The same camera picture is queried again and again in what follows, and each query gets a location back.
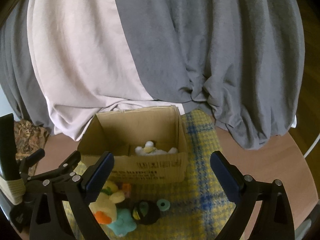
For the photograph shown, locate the yellow duck plush toy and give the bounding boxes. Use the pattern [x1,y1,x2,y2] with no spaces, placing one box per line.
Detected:
[89,180,125,225]

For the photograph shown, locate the teal cloud plush toy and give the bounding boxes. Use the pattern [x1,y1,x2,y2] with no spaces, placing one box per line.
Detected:
[107,209,137,237]

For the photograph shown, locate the black green ball toy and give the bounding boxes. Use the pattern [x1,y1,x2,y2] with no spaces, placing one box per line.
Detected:
[131,200,161,225]

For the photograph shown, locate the teal foam ring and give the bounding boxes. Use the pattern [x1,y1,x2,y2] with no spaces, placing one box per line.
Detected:
[156,198,171,212]

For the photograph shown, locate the colourful four cube block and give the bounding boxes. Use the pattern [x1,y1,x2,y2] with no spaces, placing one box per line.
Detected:
[120,183,132,198]

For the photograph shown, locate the brown patterned cloth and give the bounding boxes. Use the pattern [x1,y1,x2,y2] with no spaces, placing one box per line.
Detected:
[14,120,50,161]

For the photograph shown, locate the yellow blue plaid mat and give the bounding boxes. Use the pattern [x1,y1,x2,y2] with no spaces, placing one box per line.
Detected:
[76,110,234,239]

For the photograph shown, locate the white pompom plush toy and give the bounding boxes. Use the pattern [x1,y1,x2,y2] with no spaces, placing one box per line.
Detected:
[135,141,178,156]

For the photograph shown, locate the cardboard box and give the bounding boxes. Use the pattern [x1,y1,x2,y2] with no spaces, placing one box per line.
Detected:
[78,106,189,184]

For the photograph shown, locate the white bed sheet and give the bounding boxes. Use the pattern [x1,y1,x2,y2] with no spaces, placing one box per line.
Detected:
[27,0,169,141]

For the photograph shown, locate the grey bed blanket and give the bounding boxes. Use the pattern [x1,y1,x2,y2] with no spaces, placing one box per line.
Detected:
[1,0,305,150]

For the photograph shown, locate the white cable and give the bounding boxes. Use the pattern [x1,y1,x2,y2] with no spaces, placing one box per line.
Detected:
[303,132,320,159]

